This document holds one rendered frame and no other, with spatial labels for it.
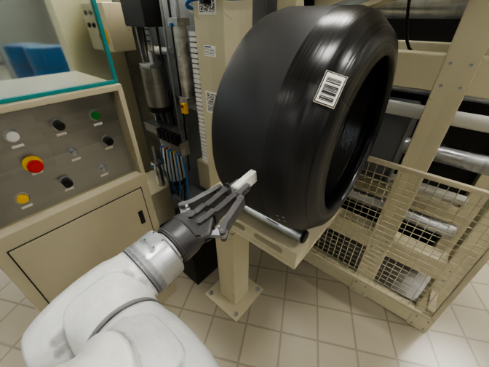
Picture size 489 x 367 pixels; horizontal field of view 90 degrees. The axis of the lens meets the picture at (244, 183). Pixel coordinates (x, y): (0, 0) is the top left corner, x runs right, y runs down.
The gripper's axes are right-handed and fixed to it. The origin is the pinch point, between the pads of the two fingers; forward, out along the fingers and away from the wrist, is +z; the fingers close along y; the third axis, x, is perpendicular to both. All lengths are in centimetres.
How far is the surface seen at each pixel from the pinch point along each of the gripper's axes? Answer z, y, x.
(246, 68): 12.9, 7.9, -19.2
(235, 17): 34, 28, -25
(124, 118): 6, 65, 3
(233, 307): 6, 28, 118
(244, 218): 12.0, 14.1, 32.5
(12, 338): -84, 110, 106
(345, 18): 26.5, -6.6, -26.2
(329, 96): 12.9, -11.1, -16.6
